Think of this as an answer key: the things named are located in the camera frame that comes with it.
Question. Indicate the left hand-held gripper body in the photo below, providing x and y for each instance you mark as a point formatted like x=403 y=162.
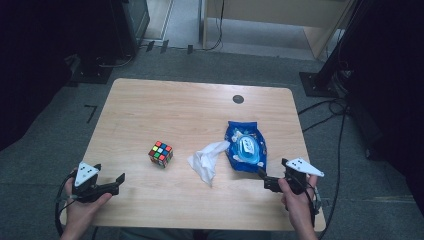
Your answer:
x=85 y=173

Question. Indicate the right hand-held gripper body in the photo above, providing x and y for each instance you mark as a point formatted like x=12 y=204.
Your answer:
x=298 y=180

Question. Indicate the multicoloured puzzle cube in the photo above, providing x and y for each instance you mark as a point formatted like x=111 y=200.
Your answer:
x=160 y=154

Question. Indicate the blue wet wipes pack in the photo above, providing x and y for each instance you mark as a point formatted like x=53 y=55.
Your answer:
x=246 y=130

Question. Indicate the white wet wipe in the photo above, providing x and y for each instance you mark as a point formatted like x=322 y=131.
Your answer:
x=206 y=163

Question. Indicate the person's right hand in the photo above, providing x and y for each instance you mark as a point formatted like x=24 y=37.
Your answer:
x=300 y=210

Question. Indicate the person's left hand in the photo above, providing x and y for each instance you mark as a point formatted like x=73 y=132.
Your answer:
x=78 y=215

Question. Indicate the person's dark trousers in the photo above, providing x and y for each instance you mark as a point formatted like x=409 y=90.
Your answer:
x=166 y=235

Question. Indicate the black round table grommet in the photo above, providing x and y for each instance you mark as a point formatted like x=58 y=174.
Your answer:
x=238 y=99

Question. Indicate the black metal stand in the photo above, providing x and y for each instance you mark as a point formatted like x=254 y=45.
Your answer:
x=320 y=83

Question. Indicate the dark curtain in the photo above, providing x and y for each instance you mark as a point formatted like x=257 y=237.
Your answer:
x=33 y=66
x=393 y=100

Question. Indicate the light wooden furniture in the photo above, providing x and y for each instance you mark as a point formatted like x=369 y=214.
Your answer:
x=266 y=11

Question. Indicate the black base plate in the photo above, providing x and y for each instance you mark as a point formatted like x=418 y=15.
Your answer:
x=93 y=75

